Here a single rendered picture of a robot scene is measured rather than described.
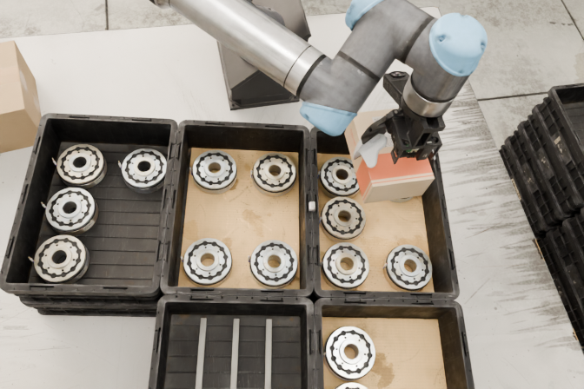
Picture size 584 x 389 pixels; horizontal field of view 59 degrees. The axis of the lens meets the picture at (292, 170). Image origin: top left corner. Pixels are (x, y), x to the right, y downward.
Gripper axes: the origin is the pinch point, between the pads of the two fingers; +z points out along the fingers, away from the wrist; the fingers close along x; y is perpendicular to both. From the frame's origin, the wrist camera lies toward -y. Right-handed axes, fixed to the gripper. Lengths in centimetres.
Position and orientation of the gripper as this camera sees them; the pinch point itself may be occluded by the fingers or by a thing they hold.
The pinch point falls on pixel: (388, 150)
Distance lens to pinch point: 101.8
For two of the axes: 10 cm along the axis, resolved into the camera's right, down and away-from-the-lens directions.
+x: 9.8, -1.2, 1.7
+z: -1.0, 4.6, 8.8
